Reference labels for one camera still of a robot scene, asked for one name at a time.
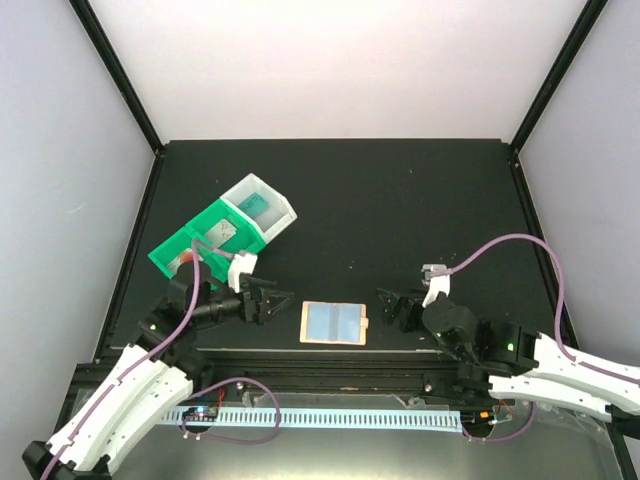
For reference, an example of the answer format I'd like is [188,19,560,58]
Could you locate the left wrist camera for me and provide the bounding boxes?
[227,251,258,293]

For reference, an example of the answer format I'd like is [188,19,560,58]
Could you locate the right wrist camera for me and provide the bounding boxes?
[422,264,451,308]

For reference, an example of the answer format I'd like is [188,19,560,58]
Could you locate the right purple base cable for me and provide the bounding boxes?
[462,399,539,445]

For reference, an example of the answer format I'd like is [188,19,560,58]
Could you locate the right black frame post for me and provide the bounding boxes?
[510,0,608,153]

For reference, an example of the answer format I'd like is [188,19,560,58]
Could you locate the green bin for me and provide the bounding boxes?
[186,198,266,254]
[148,227,231,283]

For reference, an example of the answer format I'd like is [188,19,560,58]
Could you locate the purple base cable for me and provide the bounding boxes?
[180,377,282,445]
[462,399,539,445]

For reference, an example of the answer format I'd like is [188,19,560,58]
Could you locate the controller board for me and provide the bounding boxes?
[182,406,219,422]
[460,409,513,427]

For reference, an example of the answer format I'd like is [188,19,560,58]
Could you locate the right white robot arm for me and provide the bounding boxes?
[377,289,639,438]

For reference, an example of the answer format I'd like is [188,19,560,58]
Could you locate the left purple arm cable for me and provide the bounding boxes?
[38,239,236,480]

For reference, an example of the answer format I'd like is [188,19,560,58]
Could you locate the green bin near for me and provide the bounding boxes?
[148,227,231,283]

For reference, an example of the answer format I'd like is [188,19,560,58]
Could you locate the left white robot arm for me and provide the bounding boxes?
[22,260,294,479]

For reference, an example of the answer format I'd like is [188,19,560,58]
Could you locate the white translucent bin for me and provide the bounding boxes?
[221,173,298,244]

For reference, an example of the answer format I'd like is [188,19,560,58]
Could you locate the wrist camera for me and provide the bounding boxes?
[422,264,451,308]
[227,251,258,293]

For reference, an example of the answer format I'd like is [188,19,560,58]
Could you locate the white slotted cable duct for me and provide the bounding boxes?
[157,406,462,433]

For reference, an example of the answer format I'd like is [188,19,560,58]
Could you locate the floral card in bin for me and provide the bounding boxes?
[204,219,237,248]

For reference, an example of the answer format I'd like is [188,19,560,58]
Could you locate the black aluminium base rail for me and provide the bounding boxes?
[205,350,490,407]

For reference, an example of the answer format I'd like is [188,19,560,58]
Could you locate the right controller board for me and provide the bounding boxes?
[460,409,513,427]

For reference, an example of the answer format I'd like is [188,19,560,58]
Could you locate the black frame post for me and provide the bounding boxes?
[69,0,163,153]
[510,0,608,153]

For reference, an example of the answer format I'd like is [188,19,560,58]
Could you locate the tan card holder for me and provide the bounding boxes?
[299,301,369,346]

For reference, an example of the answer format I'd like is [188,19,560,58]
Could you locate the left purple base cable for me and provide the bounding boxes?
[180,377,282,445]

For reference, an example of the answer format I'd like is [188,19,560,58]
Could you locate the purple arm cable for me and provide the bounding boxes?
[38,239,236,480]
[429,233,640,386]

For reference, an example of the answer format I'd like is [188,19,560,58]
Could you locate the left controller board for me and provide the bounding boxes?
[182,406,219,422]

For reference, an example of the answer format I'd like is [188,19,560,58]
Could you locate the red dot card in bin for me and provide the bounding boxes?
[167,248,194,275]

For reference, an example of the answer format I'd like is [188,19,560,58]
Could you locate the green bin middle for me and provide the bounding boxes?
[186,198,266,254]

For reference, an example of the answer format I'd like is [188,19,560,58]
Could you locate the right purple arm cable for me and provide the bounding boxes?
[429,233,640,386]

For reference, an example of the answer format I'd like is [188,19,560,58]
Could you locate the left black frame post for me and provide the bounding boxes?
[69,0,163,153]

